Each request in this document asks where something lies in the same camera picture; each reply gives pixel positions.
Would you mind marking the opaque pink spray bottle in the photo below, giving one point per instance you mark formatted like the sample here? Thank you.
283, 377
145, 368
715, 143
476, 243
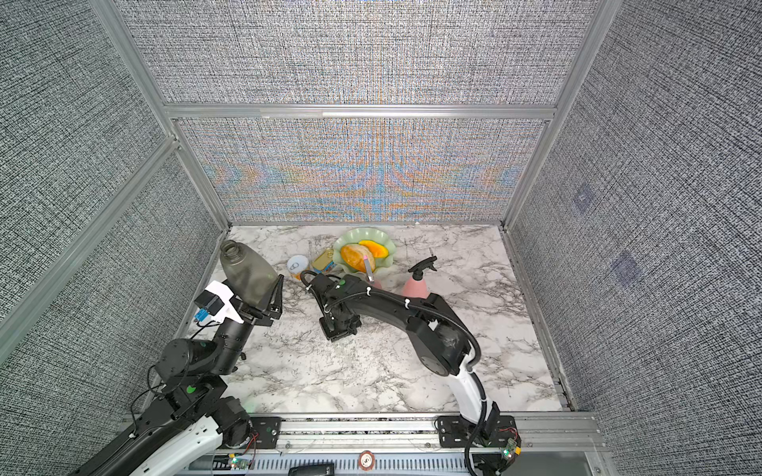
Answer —
415, 288

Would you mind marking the yellow mango slice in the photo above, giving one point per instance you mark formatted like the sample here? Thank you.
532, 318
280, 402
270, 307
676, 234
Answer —
377, 250

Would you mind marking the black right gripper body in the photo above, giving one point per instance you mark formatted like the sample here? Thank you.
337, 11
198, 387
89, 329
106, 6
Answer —
334, 329

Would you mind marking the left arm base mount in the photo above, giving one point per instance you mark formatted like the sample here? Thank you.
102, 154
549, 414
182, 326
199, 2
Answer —
240, 430

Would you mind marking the green scalloped plate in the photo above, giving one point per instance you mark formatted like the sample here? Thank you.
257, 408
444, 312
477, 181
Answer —
364, 233

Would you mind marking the aluminium front rail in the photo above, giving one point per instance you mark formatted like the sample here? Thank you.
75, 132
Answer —
529, 443

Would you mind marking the grey pink spray nozzle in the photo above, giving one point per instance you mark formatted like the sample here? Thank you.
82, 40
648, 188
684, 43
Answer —
368, 270

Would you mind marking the small round white can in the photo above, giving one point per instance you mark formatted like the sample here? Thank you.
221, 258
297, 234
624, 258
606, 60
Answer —
297, 265

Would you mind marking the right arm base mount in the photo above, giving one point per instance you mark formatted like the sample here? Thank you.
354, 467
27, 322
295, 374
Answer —
476, 434

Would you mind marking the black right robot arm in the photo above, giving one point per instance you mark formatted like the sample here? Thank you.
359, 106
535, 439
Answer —
441, 341

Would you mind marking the orange bread roll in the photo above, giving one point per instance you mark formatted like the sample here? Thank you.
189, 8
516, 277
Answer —
358, 257

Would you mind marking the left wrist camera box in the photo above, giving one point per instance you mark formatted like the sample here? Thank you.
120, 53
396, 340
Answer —
217, 303

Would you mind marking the clear grey spray bottle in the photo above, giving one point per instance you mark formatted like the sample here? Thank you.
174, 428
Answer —
248, 274

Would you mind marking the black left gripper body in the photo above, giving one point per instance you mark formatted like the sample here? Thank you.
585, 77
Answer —
247, 316

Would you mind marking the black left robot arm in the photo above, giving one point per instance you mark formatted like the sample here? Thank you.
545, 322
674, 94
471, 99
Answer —
190, 413

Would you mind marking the black spray nozzle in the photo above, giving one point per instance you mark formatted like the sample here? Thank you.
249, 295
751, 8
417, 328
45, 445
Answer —
418, 270

